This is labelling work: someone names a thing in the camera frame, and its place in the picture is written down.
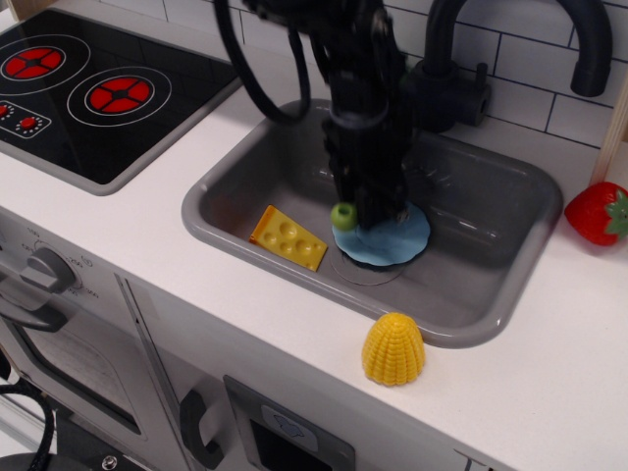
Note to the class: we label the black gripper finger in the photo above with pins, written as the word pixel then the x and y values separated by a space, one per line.
pixel 373 209

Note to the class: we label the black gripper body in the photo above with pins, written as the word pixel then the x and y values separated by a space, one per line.
pixel 366 155

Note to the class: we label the green handled grey spatula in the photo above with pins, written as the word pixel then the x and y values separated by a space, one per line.
pixel 344 216

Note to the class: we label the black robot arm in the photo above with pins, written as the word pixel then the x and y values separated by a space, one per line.
pixel 354 48

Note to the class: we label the blue round plate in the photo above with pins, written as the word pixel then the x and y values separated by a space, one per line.
pixel 389 243

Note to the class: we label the grey plastic sink basin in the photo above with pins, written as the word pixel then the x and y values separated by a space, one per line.
pixel 490 218

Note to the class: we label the dark grey faucet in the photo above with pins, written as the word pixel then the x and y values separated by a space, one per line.
pixel 441 97

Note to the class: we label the yellow cheese wedge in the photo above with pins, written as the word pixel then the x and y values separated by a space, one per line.
pixel 281 235

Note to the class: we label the yellow corn cob piece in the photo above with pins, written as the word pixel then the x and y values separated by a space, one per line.
pixel 393 353

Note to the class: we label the red toy strawberry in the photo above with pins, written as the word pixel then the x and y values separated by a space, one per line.
pixel 599 213

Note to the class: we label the grey dishwasher control panel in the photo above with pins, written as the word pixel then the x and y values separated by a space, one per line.
pixel 275 438

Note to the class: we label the black toy stove top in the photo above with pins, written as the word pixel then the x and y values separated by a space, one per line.
pixel 93 105

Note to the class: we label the grey oven knob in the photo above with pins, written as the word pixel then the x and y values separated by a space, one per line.
pixel 47 270

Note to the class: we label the wooden shelf post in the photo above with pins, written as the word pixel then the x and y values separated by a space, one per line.
pixel 611 163

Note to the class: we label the dark grey cabinet handle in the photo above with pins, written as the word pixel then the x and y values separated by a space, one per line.
pixel 192 409

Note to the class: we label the grey oven door handle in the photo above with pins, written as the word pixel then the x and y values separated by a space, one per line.
pixel 30 307

